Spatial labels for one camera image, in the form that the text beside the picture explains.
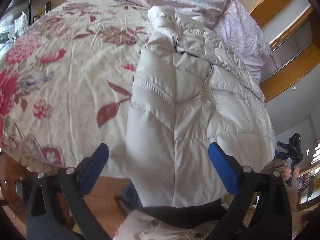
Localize person's dark pants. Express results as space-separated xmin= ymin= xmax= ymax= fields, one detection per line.
xmin=122 ymin=184 xmax=235 ymax=230

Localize white down jacket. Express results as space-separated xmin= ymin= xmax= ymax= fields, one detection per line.
xmin=126 ymin=6 xmax=277 ymax=208

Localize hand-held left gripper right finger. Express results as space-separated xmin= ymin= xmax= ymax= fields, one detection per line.
xmin=205 ymin=142 xmax=293 ymax=240

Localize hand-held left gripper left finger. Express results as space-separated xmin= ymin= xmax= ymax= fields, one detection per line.
xmin=26 ymin=143 xmax=113 ymax=240

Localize wooden headboard with grey panels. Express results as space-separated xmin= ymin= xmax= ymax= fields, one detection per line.
xmin=249 ymin=0 xmax=320 ymax=103

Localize floral bedspread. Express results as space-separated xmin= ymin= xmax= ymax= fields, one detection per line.
xmin=0 ymin=0 xmax=155 ymax=178

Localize person's right hand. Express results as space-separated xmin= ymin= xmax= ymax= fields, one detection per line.
xmin=271 ymin=160 xmax=293 ymax=183

